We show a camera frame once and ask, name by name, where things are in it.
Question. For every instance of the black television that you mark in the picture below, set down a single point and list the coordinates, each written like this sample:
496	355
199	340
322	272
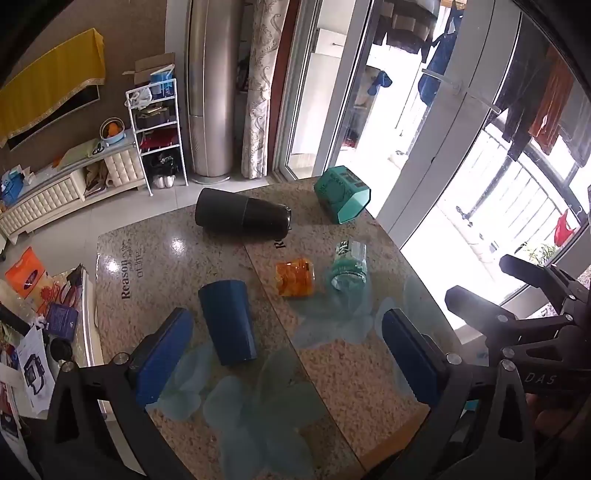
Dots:
74	107

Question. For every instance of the patterned beige curtain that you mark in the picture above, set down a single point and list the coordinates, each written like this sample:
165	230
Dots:
258	101

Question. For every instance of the white metal shelf rack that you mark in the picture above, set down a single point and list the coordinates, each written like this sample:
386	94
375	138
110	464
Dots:
131	138

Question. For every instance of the green octagonal cup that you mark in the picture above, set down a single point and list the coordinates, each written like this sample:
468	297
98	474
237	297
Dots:
339	190

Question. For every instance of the dark handbag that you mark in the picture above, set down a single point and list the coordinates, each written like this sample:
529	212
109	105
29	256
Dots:
153	117

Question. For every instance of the black round lid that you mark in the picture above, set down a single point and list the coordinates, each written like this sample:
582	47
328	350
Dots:
61	350

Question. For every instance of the cardboard box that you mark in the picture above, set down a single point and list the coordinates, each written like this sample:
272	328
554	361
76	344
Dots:
154	62

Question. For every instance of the red hanging cloth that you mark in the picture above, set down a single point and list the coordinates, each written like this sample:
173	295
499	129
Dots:
564	228

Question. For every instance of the white printed paper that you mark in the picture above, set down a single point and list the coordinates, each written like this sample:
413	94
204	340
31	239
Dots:
34	369

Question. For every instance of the small blue hanging cloth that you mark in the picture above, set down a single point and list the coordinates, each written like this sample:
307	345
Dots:
381	82

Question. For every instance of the silver tower air conditioner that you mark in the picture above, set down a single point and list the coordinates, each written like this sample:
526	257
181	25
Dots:
212	92

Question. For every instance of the dark blue cup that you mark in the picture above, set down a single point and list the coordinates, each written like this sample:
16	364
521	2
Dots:
228	323

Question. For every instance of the yellow cloth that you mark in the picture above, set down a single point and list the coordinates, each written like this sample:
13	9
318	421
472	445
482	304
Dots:
46	87

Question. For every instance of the orange paper bag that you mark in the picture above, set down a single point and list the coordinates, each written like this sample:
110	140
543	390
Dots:
25	274

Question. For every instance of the white plastic bag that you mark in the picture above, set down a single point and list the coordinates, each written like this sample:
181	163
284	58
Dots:
141	97

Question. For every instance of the green potted plant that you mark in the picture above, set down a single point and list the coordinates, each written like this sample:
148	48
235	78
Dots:
538	254

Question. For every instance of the white television cabinet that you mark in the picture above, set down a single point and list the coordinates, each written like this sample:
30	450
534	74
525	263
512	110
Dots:
51	196

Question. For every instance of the blue booklet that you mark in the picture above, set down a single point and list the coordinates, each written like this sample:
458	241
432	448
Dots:
61	321

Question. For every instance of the dark hanging clothes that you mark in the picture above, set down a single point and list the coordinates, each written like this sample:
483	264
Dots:
406	25

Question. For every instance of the balcony railing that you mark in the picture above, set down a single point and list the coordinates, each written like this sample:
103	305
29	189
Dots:
517	184

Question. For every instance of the yellow-green cushion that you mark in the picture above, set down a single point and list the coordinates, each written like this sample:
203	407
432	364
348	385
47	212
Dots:
81	153

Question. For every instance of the blue box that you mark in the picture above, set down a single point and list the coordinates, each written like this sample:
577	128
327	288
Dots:
13	188

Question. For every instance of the blue hanging garment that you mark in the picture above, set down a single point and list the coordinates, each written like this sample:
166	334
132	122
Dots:
438	64

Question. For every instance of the orange glass cup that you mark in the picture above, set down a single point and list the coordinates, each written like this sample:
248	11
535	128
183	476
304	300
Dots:
295	279

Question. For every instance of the red bag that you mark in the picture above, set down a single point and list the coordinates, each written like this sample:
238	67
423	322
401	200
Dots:
159	139

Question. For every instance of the white shoes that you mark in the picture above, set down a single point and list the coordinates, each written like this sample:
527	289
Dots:
165	181

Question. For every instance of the blue fruit basket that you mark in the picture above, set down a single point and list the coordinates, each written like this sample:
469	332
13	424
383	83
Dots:
112	132

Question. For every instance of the black thermos cup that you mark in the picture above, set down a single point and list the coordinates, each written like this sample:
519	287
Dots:
240	214

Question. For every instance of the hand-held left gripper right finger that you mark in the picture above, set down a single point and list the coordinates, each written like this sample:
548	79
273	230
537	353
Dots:
410	357

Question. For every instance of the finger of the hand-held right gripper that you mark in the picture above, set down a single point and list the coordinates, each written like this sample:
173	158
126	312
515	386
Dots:
485	314
531	272

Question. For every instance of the person's right hand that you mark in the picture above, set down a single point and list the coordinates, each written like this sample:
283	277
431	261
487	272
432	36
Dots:
561	417

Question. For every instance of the black shoes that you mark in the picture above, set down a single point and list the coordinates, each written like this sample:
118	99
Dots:
161	164

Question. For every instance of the blue and white pack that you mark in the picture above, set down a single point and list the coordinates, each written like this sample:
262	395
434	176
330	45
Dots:
162	85

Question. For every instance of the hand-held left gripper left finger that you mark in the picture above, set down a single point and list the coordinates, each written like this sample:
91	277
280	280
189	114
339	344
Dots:
162	355

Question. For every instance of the orange hanging garment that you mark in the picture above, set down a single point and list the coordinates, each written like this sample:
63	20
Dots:
551	108

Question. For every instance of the black hanging garment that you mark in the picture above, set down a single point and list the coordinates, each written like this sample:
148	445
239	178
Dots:
526	92

